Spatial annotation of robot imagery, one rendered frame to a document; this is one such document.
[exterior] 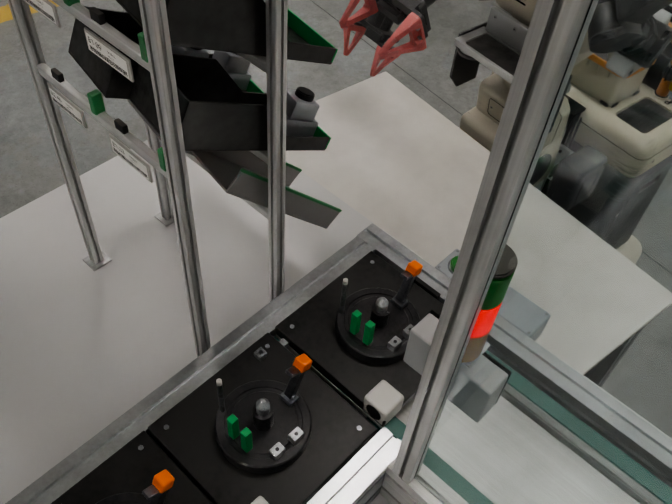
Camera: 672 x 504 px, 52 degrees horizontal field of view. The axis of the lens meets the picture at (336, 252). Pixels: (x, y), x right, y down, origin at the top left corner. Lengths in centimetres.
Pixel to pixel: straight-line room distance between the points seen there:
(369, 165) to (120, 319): 65
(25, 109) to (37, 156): 31
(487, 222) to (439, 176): 98
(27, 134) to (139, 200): 166
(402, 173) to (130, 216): 60
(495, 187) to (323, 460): 57
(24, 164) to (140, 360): 183
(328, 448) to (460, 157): 84
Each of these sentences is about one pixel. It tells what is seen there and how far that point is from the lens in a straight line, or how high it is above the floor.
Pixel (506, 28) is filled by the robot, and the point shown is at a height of 108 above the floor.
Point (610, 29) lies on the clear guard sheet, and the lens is 49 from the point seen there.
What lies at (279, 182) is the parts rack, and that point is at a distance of 105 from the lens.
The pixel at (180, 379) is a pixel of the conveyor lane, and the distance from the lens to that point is 112.
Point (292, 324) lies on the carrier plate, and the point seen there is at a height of 97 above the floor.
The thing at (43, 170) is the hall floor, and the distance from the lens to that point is 296.
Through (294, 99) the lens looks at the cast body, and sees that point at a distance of 108.
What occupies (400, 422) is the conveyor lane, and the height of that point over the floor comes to 95.
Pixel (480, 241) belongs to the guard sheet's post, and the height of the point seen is 146.
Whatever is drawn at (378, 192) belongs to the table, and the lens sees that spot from 153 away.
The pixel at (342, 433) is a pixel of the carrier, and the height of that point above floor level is 97.
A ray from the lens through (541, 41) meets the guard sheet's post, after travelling 50.
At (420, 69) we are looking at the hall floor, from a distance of 345.
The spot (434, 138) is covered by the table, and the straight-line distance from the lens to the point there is 169.
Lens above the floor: 192
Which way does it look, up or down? 49 degrees down
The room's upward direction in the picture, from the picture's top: 6 degrees clockwise
